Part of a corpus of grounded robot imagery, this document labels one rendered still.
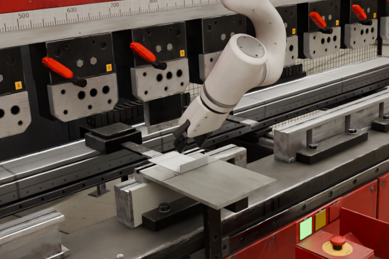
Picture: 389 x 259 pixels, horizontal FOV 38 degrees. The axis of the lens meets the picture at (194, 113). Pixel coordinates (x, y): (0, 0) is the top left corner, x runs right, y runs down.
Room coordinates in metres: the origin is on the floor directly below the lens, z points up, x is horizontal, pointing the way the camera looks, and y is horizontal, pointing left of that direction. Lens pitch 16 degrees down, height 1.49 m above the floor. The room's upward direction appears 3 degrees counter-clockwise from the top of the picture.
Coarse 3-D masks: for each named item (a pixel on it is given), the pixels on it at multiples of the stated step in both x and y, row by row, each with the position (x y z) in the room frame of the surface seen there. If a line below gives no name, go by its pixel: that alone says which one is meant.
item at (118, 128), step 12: (96, 132) 1.45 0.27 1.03; (108, 132) 1.44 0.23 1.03; (120, 132) 1.44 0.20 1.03; (132, 132) 1.46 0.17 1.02; (96, 144) 1.43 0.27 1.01; (108, 144) 1.40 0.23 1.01; (120, 144) 1.42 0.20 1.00; (132, 144) 1.42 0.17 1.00; (144, 156) 1.33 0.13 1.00; (156, 156) 1.32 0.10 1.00
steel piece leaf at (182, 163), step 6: (180, 156) 1.31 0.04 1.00; (186, 156) 1.31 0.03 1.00; (204, 156) 1.25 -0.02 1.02; (162, 162) 1.27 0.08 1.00; (168, 162) 1.27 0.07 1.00; (174, 162) 1.27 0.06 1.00; (180, 162) 1.27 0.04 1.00; (186, 162) 1.21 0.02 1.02; (192, 162) 1.22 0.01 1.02; (198, 162) 1.23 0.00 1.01; (204, 162) 1.25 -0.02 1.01; (168, 168) 1.23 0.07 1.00; (174, 168) 1.23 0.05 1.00; (180, 168) 1.20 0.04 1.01; (186, 168) 1.21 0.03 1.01; (192, 168) 1.22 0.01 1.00
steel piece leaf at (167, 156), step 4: (172, 152) 1.34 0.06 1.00; (176, 152) 1.34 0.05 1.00; (160, 156) 1.32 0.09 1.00; (164, 156) 1.32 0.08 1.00; (168, 156) 1.32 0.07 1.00; (172, 156) 1.31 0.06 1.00; (148, 160) 1.30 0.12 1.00; (152, 160) 1.29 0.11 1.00; (156, 160) 1.29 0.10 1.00; (160, 160) 1.29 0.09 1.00
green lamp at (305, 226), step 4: (308, 220) 1.26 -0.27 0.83; (300, 224) 1.25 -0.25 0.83; (304, 224) 1.26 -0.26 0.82; (308, 224) 1.27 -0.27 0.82; (300, 228) 1.25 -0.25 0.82; (304, 228) 1.26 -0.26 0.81; (308, 228) 1.27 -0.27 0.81; (300, 232) 1.25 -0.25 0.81; (304, 232) 1.26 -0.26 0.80; (308, 232) 1.27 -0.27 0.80; (300, 236) 1.25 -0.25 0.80; (304, 236) 1.26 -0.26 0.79
